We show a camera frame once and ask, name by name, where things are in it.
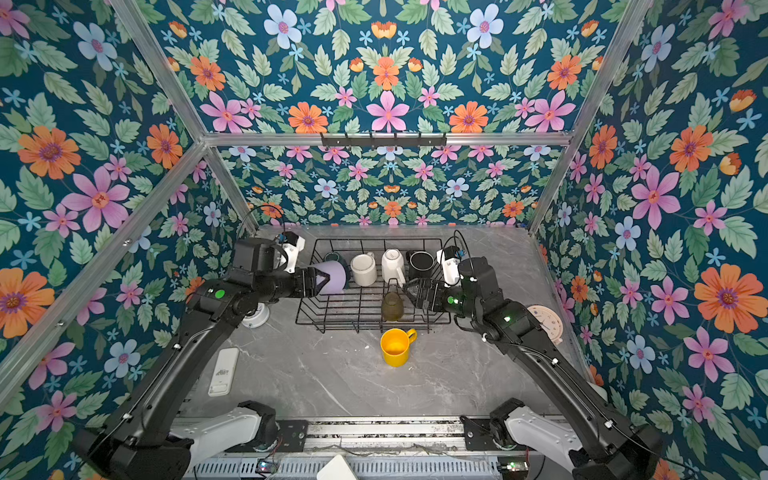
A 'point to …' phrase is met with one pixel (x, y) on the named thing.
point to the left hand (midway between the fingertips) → (322, 270)
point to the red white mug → (364, 271)
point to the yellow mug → (395, 344)
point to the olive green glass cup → (392, 307)
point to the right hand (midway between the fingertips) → (416, 287)
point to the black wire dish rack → (361, 306)
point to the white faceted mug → (392, 262)
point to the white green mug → (334, 256)
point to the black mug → (420, 263)
